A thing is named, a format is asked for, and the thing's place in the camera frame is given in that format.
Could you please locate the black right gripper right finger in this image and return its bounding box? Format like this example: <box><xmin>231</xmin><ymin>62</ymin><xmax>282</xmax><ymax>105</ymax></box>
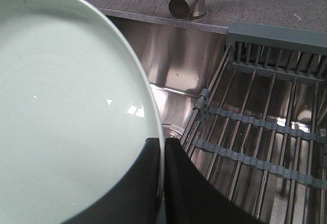
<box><xmin>165</xmin><ymin>138</ymin><xmax>261</xmax><ymax>223</ymax></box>

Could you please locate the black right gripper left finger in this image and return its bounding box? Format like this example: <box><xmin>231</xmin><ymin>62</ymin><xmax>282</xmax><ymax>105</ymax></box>
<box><xmin>65</xmin><ymin>138</ymin><xmax>160</xmax><ymax>223</ymax></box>

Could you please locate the light green round plate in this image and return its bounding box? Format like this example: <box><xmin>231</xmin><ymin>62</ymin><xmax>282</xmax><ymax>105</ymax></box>
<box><xmin>1</xmin><ymin>0</ymin><xmax>164</xmax><ymax>223</ymax></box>

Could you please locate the grey metal dish rack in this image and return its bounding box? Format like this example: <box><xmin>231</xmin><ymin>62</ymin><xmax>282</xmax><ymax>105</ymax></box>
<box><xmin>182</xmin><ymin>23</ymin><xmax>326</xmax><ymax>223</ymax></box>

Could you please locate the round steel sink drain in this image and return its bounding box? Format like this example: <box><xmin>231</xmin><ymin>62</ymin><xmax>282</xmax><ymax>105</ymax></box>
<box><xmin>162</xmin><ymin>123</ymin><xmax>184</xmax><ymax>140</ymax></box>

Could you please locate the stainless steel sink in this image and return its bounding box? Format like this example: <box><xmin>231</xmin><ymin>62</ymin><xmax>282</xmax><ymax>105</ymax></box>
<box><xmin>112</xmin><ymin>17</ymin><xmax>228</xmax><ymax>146</ymax></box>

